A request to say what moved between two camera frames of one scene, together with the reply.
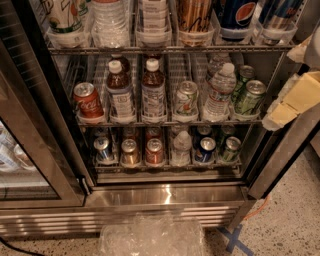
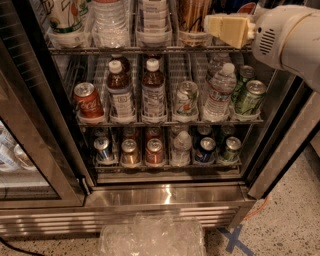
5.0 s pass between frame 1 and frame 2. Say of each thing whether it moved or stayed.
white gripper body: moved
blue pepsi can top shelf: stayed
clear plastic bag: stayed
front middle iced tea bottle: stayed
